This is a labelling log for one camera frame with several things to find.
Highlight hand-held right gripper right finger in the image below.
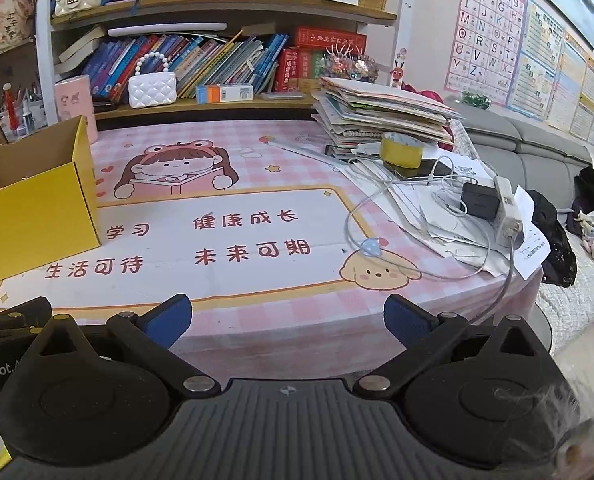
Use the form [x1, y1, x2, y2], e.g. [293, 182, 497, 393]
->
[354, 294, 549, 402]

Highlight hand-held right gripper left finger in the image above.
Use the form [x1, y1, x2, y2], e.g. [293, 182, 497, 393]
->
[27, 294, 221, 402]

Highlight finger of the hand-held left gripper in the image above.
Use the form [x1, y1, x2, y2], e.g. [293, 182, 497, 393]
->
[0, 297, 54, 347]

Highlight yellow cardboard box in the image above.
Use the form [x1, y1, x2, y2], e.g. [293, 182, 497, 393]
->
[0, 115, 102, 289]

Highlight loose white papers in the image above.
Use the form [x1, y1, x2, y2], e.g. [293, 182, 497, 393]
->
[347, 150, 551, 281]

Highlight black power adapter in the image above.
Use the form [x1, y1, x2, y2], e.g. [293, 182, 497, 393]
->
[461, 182, 501, 220]

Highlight white power strip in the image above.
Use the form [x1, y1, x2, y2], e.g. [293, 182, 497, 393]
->
[494, 176, 526, 244]

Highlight pink checked printed tablecloth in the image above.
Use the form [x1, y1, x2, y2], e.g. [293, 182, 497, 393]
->
[0, 120, 544, 382]

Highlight dark smartphone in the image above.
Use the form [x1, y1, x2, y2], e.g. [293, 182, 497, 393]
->
[384, 159, 458, 181]

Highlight black cloth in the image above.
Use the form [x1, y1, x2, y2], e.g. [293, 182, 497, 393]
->
[527, 190, 578, 289]

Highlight yellow tape roll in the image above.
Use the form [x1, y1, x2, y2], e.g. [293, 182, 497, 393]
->
[380, 133, 425, 170]

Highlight grey sofa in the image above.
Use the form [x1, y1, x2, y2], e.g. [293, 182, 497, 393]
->
[457, 105, 594, 357]

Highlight clear pen cup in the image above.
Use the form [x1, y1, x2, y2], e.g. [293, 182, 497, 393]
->
[0, 85, 46, 141]

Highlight stack of papers and booklets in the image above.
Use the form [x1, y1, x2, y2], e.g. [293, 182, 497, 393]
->
[312, 76, 466, 154]

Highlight fluffy orange and white cat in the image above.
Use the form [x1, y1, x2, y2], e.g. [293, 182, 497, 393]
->
[492, 385, 594, 472]

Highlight white quilted pearl handbag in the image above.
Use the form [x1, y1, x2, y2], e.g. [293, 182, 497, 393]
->
[128, 52, 178, 110]

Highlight pink cartoon box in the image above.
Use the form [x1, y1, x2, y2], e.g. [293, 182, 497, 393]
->
[54, 75, 99, 144]

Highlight orange and white carton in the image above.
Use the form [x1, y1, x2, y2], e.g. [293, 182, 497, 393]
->
[196, 84, 255, 105]

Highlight row of colourful books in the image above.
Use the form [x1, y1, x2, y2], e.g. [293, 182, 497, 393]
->
[79, 34, 293, 101]

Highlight sparkly antler tiara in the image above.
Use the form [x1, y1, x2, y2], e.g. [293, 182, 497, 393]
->
[322, 42, 378, 84]

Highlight red thick books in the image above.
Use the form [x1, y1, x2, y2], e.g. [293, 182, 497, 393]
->
[274, 47, 323, 94]

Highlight stacked lying books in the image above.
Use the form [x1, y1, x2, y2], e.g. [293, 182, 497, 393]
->
[54, 25, 108, 74]

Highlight white rolled tube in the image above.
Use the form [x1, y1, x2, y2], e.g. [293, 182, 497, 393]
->
[108, 22, 228, 37]

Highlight red dictionary box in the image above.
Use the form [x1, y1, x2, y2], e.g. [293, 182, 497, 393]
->
[294, 26, 367, 51]

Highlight plush rabbit figurine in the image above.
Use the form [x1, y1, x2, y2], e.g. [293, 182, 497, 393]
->
[0, 0, 33, 56]

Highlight wooden bookshelf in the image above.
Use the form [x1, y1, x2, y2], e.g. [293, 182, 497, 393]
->
[34, 0, 399, 122]

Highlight white charging cable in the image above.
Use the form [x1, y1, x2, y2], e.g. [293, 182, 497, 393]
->
[344, 172, 518, 331]

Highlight study chart wall poster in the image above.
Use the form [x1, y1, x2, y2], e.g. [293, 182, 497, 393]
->
[507, 0, 566, 121]

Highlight alphabet wall poster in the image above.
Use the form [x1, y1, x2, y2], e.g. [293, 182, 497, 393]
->
[444, 0, 528, 106]

